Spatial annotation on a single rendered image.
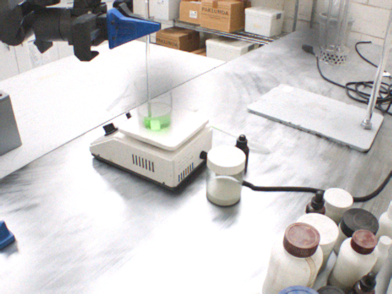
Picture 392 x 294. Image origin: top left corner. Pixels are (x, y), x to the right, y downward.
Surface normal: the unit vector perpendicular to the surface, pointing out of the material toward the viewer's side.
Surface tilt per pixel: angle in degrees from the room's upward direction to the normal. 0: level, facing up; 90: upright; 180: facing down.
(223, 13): 89
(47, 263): 0
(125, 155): 90
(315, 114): 0
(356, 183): 0
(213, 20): 86
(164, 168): 90
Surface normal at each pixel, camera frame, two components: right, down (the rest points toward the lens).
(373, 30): -0.60, 0.43
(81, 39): -0.18, 0.53
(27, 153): 0.01, -0.84
